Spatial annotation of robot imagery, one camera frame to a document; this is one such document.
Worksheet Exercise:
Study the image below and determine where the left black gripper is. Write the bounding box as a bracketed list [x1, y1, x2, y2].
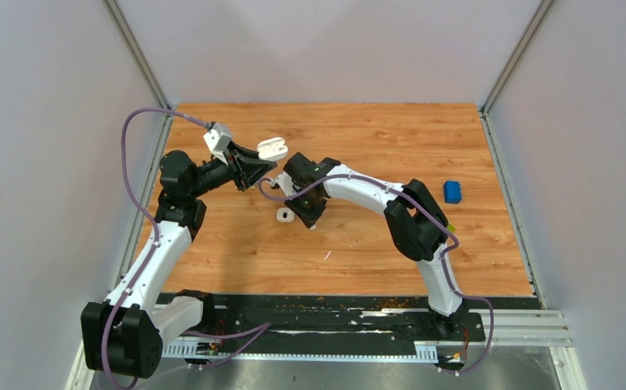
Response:
[188, 140, 277, 199]

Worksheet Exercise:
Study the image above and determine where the white gold earbud case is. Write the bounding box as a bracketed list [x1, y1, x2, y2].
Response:
[275, 207, 296, 223]

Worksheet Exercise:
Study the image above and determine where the white oval earbud case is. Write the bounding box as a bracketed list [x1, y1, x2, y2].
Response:
[256, 136, 288, 162]

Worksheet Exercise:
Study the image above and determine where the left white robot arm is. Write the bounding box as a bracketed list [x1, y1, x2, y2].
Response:
[80, 136, 288, 379]

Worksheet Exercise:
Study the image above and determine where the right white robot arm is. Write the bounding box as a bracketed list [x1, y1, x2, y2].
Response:
[272, 153, 468, 340]

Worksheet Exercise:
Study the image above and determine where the blue object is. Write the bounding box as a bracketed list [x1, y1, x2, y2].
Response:
[443, 180, 463, 204]

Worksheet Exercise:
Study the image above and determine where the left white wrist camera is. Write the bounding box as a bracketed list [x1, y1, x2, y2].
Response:
[203, 122, 232, 165]

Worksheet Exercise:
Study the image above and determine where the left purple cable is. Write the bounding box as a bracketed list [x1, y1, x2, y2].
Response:
[100, 107, 272, 390]

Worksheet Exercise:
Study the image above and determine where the purple cable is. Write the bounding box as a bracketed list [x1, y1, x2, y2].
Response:
[257, 173, 494, 376]
[100, 107, 272, 390]

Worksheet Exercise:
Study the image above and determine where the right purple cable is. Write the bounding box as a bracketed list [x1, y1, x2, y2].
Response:
[257, 173, 494, 376]

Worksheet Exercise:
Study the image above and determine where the white slotted cable duct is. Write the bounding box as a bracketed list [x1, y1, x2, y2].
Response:
[159, 342, 439, 364]

